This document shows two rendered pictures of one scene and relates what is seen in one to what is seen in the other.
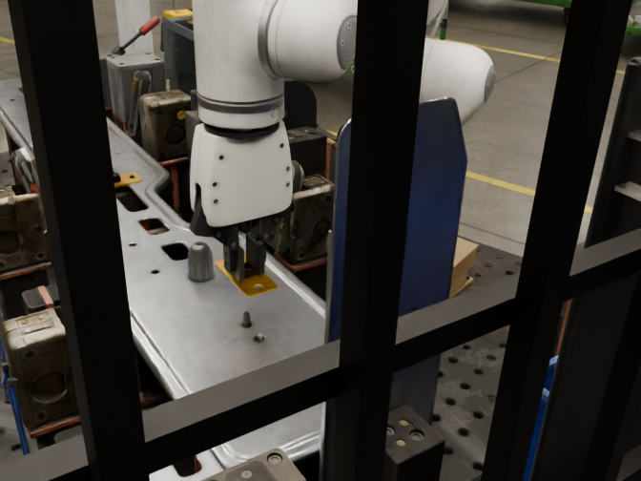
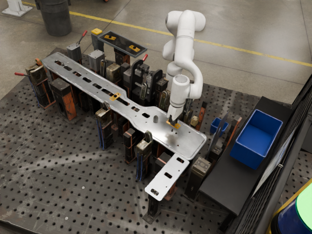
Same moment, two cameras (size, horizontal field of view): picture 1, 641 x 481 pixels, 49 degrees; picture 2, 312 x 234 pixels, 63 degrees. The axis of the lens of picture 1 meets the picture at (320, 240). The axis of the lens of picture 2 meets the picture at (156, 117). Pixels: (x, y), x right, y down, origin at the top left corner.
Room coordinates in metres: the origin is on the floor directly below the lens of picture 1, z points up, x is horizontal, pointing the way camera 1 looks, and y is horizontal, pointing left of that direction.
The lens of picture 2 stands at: (-0.19, 0.58, 2.20)
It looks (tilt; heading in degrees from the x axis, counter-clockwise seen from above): 48 degrees down; 336
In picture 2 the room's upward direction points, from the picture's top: 5 degrees clockwise
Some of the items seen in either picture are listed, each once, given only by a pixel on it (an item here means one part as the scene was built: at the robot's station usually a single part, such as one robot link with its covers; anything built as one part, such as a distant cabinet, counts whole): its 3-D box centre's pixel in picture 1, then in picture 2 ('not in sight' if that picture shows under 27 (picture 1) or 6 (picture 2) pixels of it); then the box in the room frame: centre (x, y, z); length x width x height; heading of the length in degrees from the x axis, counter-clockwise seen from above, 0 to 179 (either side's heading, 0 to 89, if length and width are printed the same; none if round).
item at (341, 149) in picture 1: (389, 319); (216, 136); (0.45, -0.05, 1.17); 0.12 x 0.01 x 0.34; 124
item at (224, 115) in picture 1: (243, 105); (178, 100); (0.67, 0.08, 1.26); 0.09 x 0.08 x 0.03; 124
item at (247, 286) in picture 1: (245, 271); (173, 123); (0.67, 0.08, 1.07); 0.08 x 0.04 x 0.01; 34
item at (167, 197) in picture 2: not in sight; (172, 180); (0.43, 0.16, 0.84); 0.11 x 0.06 x 0.29; 124
